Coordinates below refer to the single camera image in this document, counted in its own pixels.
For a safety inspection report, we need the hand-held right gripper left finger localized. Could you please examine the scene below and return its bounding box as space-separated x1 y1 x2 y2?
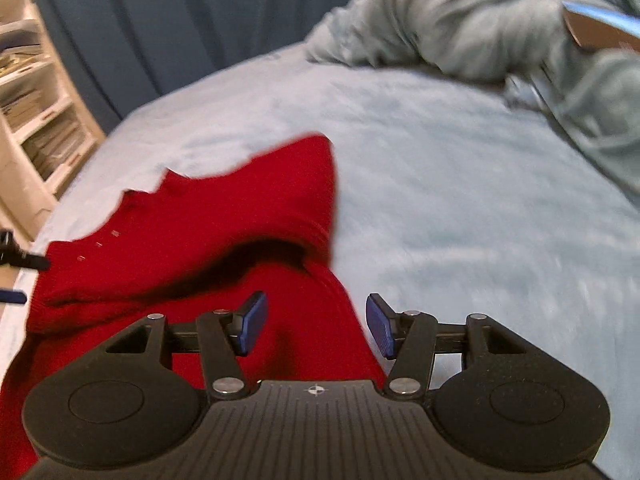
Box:
105 291 270 402

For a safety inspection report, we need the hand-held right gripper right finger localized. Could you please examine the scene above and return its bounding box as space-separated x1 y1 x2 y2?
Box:
366 293 531 401

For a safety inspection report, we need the red knit sweater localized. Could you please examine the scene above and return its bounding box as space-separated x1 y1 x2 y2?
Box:
0 132 388 480

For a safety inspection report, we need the stack of books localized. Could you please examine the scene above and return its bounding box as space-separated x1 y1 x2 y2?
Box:
0 50 85 181

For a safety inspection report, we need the light blue bed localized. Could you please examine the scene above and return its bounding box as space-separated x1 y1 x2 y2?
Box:
0 42 640 480

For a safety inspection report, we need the white shelf unit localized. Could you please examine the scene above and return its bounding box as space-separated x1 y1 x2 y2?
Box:
0 0 107 241

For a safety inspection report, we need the dark blue curtain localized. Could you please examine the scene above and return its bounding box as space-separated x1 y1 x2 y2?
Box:
22 0 386 123

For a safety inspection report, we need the grey-blue fleece blanket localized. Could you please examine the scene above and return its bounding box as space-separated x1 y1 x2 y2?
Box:
305 0 640 196

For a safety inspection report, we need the smartphone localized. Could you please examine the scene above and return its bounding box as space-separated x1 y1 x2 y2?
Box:
562 1 640 54

